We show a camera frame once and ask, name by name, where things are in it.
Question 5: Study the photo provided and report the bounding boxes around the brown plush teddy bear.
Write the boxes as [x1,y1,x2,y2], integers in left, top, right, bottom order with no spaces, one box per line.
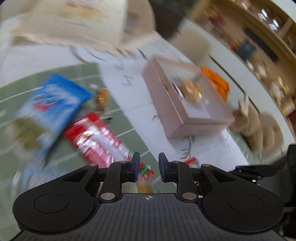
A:
[230,95,284,153]

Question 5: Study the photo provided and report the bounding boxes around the wooden shelf with items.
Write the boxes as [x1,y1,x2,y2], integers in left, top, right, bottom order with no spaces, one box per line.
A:
[187,0,296,130]

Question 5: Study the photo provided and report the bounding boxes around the cream cartoon paper bag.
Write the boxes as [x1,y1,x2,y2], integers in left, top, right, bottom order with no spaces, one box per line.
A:
[12,1,160,55]

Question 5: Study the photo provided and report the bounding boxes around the brown cracker pack red ends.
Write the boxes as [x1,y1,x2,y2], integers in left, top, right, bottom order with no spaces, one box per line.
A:
[137,163,200,193]

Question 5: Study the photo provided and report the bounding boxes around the orange plastic bag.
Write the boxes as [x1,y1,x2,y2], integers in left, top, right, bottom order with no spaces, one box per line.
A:
[201,66,230,101]

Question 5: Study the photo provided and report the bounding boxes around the small brown wrapped candy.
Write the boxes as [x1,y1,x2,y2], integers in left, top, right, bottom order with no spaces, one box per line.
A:
[94,88,108,112]

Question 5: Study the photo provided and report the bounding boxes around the pink cardboard box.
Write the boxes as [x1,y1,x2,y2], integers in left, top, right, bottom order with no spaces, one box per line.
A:
[142,55,234,138]

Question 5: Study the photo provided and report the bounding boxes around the round yellow pastry packet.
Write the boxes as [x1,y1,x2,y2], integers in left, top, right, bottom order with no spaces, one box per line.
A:
[179,80,204,102]

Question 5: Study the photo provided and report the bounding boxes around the blue white snack bag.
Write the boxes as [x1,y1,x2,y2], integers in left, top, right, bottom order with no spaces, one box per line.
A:
[13,74,93,159]

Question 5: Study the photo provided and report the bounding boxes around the red striped snack pack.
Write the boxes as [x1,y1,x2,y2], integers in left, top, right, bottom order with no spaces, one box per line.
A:
[64,112,132,168]

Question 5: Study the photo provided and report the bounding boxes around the beige chair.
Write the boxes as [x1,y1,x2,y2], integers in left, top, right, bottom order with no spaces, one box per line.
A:
[169,29,211,66]

